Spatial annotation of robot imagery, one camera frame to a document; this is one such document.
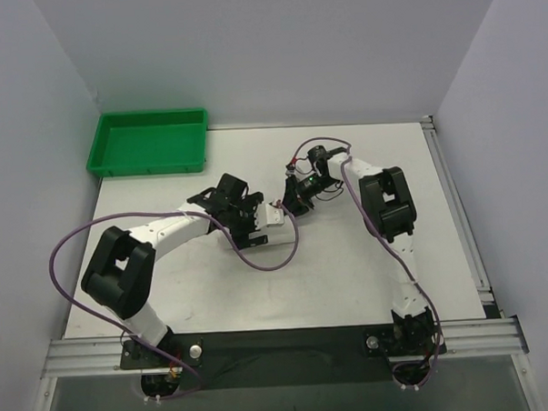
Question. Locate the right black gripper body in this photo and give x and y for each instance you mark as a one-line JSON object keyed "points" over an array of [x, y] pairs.
{"points": [[298, 195]]}

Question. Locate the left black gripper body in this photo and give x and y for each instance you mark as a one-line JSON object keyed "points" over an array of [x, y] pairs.
{"points": [[246, 222]]}

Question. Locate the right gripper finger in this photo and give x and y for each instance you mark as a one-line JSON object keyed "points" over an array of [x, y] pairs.
{"points": [[300, 207], [290, 199]]}

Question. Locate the white towel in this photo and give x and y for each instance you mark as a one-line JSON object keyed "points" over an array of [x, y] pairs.
{"points": [[286, 234]]}

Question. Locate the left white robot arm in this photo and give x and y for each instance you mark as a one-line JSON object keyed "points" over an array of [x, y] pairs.
{"points": [[120, 272]]}

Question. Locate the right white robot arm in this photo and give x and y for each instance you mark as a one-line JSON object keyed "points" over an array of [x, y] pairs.
{"points": [[383, 198]]}

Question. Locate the green plastic tray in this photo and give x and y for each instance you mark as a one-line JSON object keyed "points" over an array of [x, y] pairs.
{"points": [[149, 142]]}

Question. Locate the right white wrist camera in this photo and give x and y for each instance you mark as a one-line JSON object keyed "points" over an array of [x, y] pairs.
{"points": [[292, 167]]}

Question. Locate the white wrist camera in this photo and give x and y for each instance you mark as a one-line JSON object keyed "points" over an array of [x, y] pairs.
{"points": [[292, 167], [268, 215]]}

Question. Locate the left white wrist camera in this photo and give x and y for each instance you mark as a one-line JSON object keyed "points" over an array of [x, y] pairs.
{"points": [[268, 215]]}

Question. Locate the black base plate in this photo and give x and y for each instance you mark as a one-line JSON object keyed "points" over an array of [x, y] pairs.
{"points": [[323, 356]]}

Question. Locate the aluminium frame rail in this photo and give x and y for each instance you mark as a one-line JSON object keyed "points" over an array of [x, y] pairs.
{"points": [[463, 338]]}

